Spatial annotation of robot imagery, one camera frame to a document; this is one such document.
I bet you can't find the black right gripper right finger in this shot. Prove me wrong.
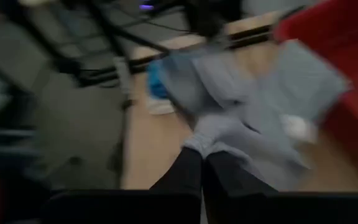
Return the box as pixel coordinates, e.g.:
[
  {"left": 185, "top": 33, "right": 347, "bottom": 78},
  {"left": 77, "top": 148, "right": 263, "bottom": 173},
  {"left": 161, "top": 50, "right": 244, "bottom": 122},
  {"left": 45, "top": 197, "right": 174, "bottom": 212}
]
[{"left": 203, "top": 151, "right": 358, "bottom": 224}]

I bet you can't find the grey shirt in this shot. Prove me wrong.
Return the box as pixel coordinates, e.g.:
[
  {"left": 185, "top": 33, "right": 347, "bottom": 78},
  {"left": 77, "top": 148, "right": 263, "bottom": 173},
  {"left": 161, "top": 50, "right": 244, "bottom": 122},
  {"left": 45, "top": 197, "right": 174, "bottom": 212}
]
[{"left": 159, "top": 40, "right": 351, "bottom": 191}]

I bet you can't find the bright blue cloth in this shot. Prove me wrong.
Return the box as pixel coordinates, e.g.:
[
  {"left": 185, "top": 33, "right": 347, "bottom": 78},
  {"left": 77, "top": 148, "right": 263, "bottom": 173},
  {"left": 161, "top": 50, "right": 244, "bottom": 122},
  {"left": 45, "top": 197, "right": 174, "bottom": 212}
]
[{"left": 146, "top": 60, "right": 171, "bottom": 100}]

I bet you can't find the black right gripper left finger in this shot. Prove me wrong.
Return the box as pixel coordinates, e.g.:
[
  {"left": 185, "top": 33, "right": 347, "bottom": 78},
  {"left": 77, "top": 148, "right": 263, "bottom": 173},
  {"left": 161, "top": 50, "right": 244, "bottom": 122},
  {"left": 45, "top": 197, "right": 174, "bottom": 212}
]
[{"left": 42, "top": 147, "right": 202, "bottom": 224}]

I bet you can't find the red plastic laundry basket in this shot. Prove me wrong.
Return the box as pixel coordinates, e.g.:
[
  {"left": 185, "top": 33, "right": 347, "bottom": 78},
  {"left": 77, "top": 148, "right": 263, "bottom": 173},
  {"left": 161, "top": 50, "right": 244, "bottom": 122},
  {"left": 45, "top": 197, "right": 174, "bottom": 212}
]
[{"left": 273, "top": 0, "right": 358, "bottom": 187}]

